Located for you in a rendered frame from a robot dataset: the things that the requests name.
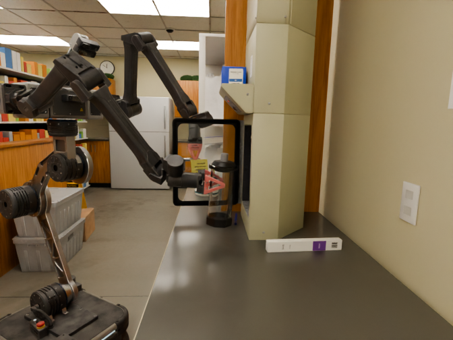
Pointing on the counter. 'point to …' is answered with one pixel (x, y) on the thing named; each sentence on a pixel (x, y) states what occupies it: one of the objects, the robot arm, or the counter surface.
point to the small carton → (236, 75)
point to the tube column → (282, 14)
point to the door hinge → (240, 161)
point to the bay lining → (247, 162)
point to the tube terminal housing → (278, 129)
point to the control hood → (239, 96)
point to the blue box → (228, 73)
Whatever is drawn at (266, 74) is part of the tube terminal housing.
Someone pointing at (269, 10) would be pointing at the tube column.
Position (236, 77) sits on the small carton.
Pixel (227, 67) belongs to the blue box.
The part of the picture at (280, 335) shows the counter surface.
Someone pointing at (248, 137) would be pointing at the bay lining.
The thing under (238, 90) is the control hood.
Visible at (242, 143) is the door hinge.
